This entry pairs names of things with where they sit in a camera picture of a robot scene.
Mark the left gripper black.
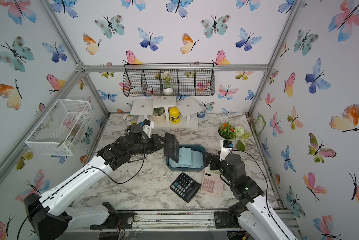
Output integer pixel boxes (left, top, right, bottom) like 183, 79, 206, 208
128, 134, 169, 157

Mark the black calculator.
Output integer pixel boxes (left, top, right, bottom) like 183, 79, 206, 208
163, 133, 179, 163
170, 173, 201, 203

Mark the teal plastic storage box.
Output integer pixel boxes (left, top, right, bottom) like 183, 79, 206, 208
166, 145, 206, 172

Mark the light blue calculator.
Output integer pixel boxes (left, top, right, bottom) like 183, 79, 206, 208
168, 148, 204, 169

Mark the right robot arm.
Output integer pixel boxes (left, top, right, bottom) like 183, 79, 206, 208
208, 154, 297, 240

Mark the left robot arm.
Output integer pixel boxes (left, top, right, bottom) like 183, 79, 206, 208
24, 124, 178, 240

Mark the pink calculator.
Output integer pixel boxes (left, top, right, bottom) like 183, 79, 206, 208
200, 167, 224, 197

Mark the black calculator front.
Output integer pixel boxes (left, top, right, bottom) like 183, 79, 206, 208
170, 173, 201, 203

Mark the sunflower seed can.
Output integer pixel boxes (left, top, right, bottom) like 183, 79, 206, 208
122, 114, 137, 126

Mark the cream bumpy plant pot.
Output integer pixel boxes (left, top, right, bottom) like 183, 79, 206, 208
152, 108, 166, 124

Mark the potted orange flower plant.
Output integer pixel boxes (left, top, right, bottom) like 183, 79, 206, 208
217, 122, 252, 151

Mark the yellow plastic jar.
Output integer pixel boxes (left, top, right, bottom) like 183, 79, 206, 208
169, 107, 180, 124

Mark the green framed card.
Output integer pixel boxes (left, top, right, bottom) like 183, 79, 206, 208
253, 115, 266, 135

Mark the white wooden riser shelf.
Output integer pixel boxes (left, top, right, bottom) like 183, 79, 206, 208
130, 96, 202, 129

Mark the blue can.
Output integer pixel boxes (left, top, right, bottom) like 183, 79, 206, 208
197, 110, 206, 119

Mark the small white flower pot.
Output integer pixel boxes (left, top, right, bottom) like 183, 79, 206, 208
159, 70, 173, 94

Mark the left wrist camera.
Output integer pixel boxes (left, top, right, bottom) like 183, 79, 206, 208
139, 119, 155, 139

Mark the black wire wall basket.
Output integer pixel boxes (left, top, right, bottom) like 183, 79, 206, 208
120, 62, 215, 97

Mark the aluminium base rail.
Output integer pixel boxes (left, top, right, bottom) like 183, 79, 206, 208
66, 206, 265, 231

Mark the white mesh wall basket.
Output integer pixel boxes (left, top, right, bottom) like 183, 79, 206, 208
25, 99, 94, 156

